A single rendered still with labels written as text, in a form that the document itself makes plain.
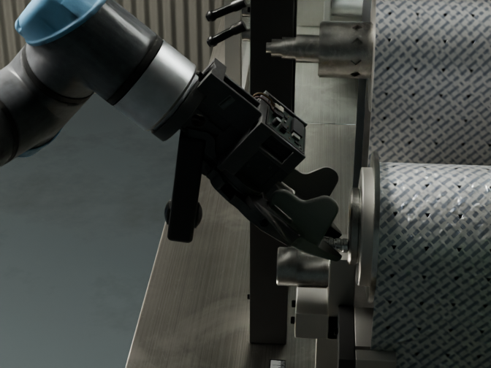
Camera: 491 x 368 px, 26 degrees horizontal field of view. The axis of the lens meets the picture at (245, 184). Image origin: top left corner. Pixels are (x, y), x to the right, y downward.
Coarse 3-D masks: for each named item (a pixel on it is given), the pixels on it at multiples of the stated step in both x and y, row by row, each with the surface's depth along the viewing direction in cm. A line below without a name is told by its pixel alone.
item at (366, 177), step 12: (360, 180) 104; (372, 180) 99; (372, 192) 98; (372, 204) 98; (372, 216) 97; (372, 228) 97; (360, 240) 99; (372, 240) 97; (360, 252) 98; (360, 264) 99; (360, 276) 100
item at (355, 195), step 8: (352, 192) 101; (360, 192) 102; (352, 200) 100; (360, 200) 101; (352, 208) 100; (360, 208) 100; (352, 216) 100; (360, 216) 100; (352, 224) 99; (360, 224) 100; (352, 232) 99; (360, 232) 100; (352, 240) 100; (352, 248) 100; (352, 256) 101; (352, 264) 103
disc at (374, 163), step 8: (376, 152) 101; (376, 160) 99; (376, 168) 98; (376, 176) 97; (376, 184) 97; (376, 192) 96; (376, 200) 96; (376, 208) 96; (376, 216) 96; (376, 224) 96; (376, 232) 96; (376, 240) 96; (376, 248) 96; (376, 256) 96; (376, 264) 96; (376, 272) 97; (368, 288) 101; (368, 296) 100
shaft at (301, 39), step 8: (272, 40) 121; (280, 40) 121; (288, 40) 120; (296, 40) 120; (304, 40) 120; (312, 40) 120; (272, 48) 121; (280, 48) 121; (288, 48) 120; (296, 48) 120; (304, 48) 120; (312, 48) 120; (272, 56) 122; (280, 56) 121; (288, 56) 121; (296, 56) 120; (304, 56) 120; (312, 56) 120
